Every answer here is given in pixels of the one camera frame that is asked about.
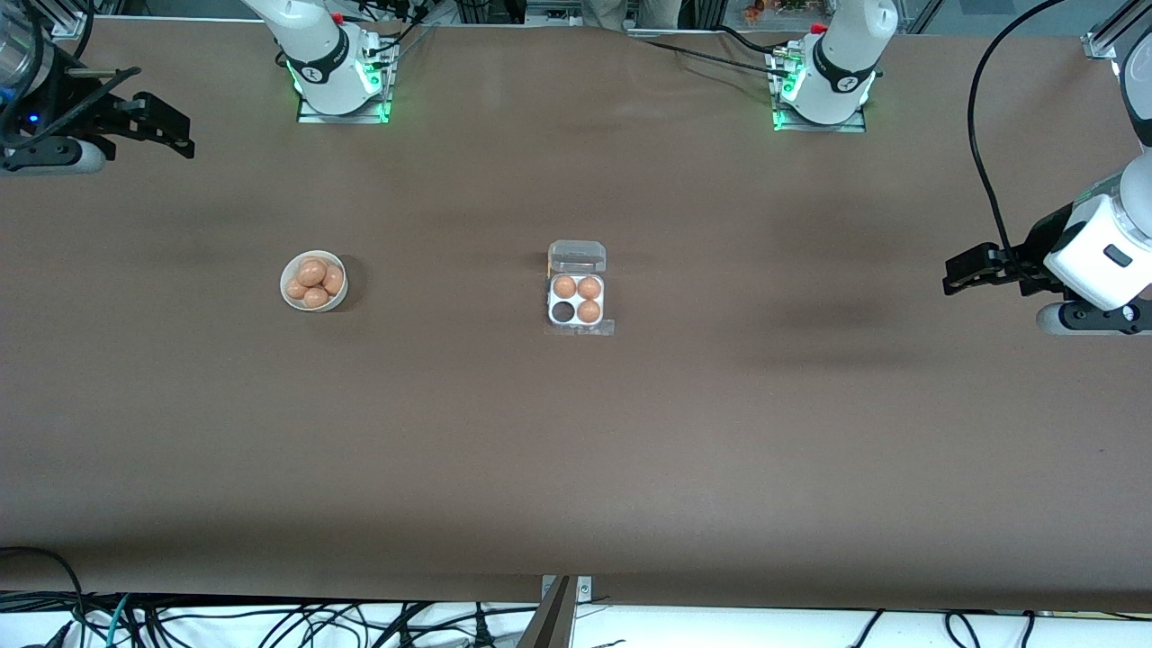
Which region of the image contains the clear plastic egg box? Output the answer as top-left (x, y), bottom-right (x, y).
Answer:
top-left (545, 239), bottom-right (608, 330)

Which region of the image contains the colourful object pile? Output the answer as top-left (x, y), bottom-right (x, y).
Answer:
top-left (742, 0), bottom-right (813, 23)

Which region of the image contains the person in beige trousers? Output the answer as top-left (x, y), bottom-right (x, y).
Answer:
top-left (582, 0), bottom-right (687, 31)

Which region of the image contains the metal table bracket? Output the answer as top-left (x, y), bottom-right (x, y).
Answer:
top-left (517, 575), bottom-right (593, 648)

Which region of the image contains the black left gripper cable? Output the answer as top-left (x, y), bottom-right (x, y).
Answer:
top-left (967, 0), bottom-right (1072, 267)

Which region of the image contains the black arm base cable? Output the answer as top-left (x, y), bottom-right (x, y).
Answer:
top-left (641, 36), bottom-right (780, 73)
top-left (346, 0), bottom-right (435, 68)
top-left (714, 24), bottom-right (779, 57)

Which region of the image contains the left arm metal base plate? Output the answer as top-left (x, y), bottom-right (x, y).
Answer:
top-left (769, 45), bottom-right (868, 134)

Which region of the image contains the white round bowl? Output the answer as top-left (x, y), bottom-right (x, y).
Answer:
top-left (280, 250), bottom-right (348, 312)

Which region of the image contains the teal floor cable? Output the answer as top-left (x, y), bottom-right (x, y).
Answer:
top-left (104, 593), bottom-right (133, 648)

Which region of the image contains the aluminium frame profile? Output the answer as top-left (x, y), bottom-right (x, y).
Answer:
top-left (1083, 0), bottom-right (1152, 61)
top-left (38, 0), bottom-right (98, 40)

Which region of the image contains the black looped floor cable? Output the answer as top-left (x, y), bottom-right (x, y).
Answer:
top-left (0, 545), bottom-right (89, 648)

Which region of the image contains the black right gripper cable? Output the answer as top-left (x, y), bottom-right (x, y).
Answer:
top-left (0, 0), bottom-right (143, 150)

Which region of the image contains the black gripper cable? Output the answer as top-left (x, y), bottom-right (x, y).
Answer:
top-left (967, 0), bottom-right (1072, 267)
top-left (0, 0), bottom-right (143, 150)

